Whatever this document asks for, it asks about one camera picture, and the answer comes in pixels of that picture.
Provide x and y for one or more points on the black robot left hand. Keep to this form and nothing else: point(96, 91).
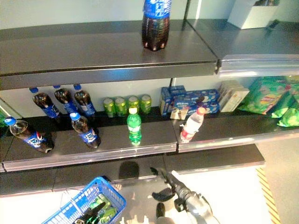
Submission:
point(90, 215)

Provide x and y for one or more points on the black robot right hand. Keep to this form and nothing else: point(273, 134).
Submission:
point(175, 186)

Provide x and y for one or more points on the blue plastic shopping basket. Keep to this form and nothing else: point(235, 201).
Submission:
point(112, 190)

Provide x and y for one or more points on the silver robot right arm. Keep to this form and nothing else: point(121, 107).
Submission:
point(198, 207)

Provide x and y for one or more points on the green drink can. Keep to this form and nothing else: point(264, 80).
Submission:
point(133, 101)
point(109, 107)
point(146, 103)
point(120, 106)

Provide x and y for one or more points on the silver robot right leg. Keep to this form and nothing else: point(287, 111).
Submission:
point(161, 210)

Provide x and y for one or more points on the water bottle red label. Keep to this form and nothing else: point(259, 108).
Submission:
point(192, 126)

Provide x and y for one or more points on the dark metal shelf board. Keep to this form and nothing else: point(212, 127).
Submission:
point(245, 39)
point(93, 51)
point(233, 126)
point(112, 142)

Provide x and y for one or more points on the long blue cookie box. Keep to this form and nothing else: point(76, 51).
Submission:
point(194, 107)
point(198, 95)

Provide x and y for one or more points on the small cola bottle blue label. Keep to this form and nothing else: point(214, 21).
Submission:
point(86, 134)
point(65, 98)
point(84, 102)
point(45, 105)
point(30, 137)

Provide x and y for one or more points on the yellow black hazard tape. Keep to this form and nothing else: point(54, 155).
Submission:
point(268, 193)

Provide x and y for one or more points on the white carton box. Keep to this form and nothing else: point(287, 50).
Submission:
point(233, 98)

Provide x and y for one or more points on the green chip bag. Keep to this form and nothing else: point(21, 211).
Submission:
point(266, 95)
point(289, 117)
point(293, 81)

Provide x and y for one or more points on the large cola bottle blue label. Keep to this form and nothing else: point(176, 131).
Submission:
point(155, 28)

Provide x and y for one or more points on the black shelf upright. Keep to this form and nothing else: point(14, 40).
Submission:
point(187, 9)

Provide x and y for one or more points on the white open box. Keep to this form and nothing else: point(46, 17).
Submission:
point(252, 16)

